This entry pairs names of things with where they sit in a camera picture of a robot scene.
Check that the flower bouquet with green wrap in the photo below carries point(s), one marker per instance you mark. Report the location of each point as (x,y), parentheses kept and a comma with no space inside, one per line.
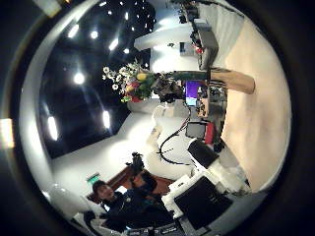
(141,83)

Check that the computer monitor with purple screen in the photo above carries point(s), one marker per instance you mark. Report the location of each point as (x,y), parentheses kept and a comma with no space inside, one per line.
(192,91)

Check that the wooden office desk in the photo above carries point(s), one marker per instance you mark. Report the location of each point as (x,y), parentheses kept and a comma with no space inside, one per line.
(203,103)

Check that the long ceiling light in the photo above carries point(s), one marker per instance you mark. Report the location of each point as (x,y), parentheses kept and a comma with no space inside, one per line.
(73,31)
(106,119)
(52,128)
(113,44)

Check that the black tracker device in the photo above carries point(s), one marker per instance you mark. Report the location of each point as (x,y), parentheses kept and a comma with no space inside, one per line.
(137,163)

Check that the round ceiling light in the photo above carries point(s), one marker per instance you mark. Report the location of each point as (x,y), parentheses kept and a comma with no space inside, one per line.
(79,78)
(94,34)

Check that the person in dark clothes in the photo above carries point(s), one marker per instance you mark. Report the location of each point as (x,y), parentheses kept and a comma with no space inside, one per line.
(113,209)
(147,188)

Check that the brown door with frosted window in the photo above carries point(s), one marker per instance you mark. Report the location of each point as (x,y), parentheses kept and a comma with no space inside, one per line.
(119,178)

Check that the green exit sign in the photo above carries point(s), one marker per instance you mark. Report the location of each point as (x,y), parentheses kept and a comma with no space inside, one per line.
(93,178)

